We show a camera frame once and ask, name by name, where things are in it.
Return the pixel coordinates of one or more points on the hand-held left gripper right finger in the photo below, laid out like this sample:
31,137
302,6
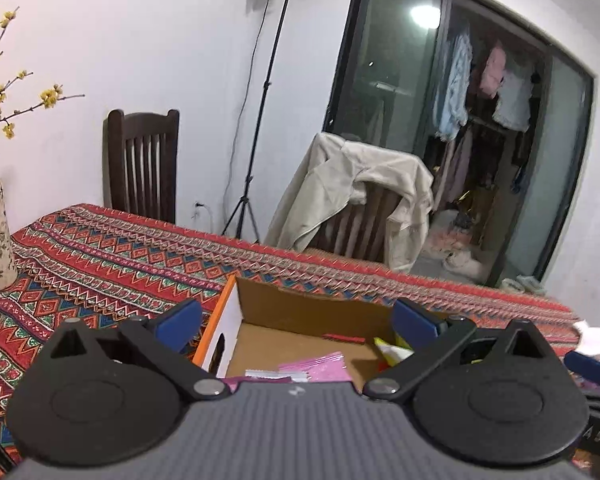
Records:
415,325

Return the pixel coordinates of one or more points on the yellow flower branches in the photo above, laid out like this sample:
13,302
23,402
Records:
50,96

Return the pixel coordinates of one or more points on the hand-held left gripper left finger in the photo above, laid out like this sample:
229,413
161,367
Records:
182,322

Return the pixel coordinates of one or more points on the white tissue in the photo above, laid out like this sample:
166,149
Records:
597,340

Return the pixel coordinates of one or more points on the white slipper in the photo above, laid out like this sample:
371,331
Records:
534,285
511,286

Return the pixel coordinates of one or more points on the pink hanging garment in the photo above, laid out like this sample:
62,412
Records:
492,72

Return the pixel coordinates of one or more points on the purple snack packet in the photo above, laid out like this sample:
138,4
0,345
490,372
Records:
325,367

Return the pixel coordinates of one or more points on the yellow-green snack packet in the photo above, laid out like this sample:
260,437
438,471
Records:
390,352

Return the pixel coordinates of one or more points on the dark wooden chair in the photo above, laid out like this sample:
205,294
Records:
115,160

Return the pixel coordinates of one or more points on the pale hanging clothes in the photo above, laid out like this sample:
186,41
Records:
457,165

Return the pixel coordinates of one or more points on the beige jacket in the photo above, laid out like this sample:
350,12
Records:
325,185

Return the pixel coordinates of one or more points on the red patterned tablecloth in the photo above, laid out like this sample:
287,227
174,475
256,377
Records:
105,255

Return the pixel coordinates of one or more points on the orange cardboard box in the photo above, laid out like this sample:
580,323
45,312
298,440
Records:
290,305

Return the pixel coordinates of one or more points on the wooden chair under jacket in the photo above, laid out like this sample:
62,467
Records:
360,230

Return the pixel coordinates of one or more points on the sliding glass door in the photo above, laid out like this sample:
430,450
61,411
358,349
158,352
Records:
385,50

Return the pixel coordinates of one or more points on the white hanging top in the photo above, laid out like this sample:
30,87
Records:
515,100

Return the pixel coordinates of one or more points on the light blue hanging shirt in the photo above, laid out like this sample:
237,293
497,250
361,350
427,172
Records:
455,90

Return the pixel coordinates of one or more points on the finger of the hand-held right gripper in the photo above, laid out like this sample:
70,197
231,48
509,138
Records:
587,366

